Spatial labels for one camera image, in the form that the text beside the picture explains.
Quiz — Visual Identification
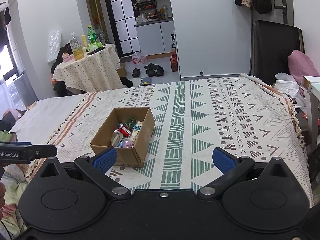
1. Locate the cardboard box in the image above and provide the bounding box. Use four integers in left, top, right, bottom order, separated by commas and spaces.
90, 107, 156, 168

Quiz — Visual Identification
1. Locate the pile of pastel clothes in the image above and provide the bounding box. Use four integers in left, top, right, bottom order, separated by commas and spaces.
0, 130, 28, 240

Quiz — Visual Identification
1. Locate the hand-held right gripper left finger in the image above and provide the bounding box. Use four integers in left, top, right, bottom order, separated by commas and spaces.
35, 147, 132, 199

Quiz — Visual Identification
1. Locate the round table with cloth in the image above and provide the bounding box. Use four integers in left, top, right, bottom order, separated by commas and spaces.
52, 44, 121, 93

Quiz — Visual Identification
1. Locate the black clothing on chair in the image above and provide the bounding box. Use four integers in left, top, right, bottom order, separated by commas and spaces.
50, 44, 73, 97

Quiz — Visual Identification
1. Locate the person's left hand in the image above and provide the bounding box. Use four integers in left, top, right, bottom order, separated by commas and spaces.
0, 181, 6, 217

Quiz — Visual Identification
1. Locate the green soda bottle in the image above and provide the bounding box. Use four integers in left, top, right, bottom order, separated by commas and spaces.
86, 25, 97, 44

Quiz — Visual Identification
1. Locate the red fire extinguisher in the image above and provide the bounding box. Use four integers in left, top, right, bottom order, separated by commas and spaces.
170, 52, 179, 72

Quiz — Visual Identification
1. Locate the pink bottled water pack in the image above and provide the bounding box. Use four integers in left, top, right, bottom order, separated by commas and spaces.
131, 52, 147, 64

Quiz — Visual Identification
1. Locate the black tray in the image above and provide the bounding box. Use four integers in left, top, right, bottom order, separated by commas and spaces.
87, 45, 106, 55

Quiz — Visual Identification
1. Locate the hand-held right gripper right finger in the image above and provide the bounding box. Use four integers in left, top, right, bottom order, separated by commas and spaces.
197, 147, 293, 199

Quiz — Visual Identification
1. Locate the pink pillow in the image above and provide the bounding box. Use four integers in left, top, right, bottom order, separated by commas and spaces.
287, 50, 320, 88

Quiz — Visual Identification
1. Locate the cream bread roll packet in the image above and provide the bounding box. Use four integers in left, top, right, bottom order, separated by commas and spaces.
131, 121, 143, 139

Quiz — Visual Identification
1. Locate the black flat panel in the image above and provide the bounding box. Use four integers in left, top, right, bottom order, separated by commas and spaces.
250, 19, 306, 86

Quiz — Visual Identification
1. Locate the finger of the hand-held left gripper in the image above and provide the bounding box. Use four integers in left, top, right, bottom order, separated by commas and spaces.
30, 144, 58, 161

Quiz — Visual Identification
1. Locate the frosted pane sliding door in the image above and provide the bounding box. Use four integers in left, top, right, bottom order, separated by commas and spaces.
103, 0, 141, 58

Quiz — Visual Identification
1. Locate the clear white snack packet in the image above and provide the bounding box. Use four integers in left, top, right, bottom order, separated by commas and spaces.
111, 129, 124, 148

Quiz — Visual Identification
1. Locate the clear bubble wrap sheet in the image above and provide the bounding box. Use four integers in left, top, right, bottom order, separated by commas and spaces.
47, 29, 62, 64

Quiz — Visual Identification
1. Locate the white crumpled cloth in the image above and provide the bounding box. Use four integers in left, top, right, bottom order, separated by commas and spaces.
273, 72, 301, 106

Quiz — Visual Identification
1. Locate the white side table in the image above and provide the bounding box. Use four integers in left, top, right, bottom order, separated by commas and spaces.
301, 75, 320, 146

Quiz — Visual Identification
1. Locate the white kitchen cabinet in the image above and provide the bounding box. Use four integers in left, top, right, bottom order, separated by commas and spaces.
134, 20, 176, 56

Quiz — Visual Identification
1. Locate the kitchen shelf with items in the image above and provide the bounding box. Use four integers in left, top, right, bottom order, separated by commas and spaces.
131, 0, 173, 26

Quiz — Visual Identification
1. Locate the clear bottle yellow liquid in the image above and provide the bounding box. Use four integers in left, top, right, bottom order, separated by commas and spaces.
69, 32, 84, 61

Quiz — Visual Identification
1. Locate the green tissue pack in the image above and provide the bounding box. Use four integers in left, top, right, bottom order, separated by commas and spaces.
86, 42, 103, 52

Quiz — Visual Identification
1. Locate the brown floor carton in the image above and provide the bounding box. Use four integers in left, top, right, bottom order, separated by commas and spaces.
116, 63, 127, 78

